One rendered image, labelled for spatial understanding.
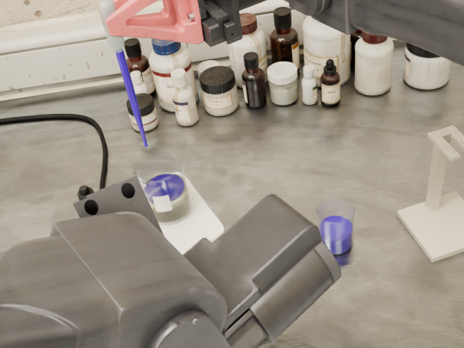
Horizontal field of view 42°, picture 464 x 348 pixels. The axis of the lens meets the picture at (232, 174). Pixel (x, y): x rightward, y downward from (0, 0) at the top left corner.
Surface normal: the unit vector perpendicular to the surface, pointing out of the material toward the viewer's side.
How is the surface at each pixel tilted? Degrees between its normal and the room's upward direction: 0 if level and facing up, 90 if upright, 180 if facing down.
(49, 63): 90
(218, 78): 0
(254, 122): 0
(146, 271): 28
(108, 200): 49
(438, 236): 0
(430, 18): 87
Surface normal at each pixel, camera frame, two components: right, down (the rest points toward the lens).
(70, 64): 0.09, 0.67
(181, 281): 0.26, -0.87
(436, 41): -0.81, 0.50
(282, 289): 0.27, -0.05
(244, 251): -0.27, -0.62
